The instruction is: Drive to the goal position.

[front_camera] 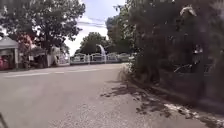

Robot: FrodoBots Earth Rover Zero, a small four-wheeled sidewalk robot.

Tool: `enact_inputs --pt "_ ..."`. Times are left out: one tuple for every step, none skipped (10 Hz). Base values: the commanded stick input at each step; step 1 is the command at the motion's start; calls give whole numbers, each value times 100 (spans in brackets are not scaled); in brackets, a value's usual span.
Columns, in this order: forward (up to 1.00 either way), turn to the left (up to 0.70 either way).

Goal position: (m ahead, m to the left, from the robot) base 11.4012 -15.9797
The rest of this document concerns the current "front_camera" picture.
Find building with grey roof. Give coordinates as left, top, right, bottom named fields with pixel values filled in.
left=0, top=35, right=21, bottom=72

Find grey asphalt road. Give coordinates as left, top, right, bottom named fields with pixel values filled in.
left=0, top=63, right=224, bottom=128

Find overhead wires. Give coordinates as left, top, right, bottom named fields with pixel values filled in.
left=77, top=17, right=108, bottom=29

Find white painted road line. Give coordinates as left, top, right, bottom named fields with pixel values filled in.
left=3, top=68, right=101, bottom=78

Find white metal fence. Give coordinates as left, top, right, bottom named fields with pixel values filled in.
left=57, top=52, right=132, bottom=66

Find dense green trees and bushes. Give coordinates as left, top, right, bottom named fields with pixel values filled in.
left=105, top=0, right=224, bottom=84

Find small roofed shelter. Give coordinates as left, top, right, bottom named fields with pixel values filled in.
left=20, top=46, right=56, bottom=70

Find round green tree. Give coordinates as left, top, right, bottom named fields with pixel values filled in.
left=74, top=31, right=110, bottom=56

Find large leafy tree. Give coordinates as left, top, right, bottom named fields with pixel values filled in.
left=0, top=0, right=87, bottom=69

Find low dark wall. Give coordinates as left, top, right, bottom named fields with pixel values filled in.
left=130, top=68, right=224, bottom=113

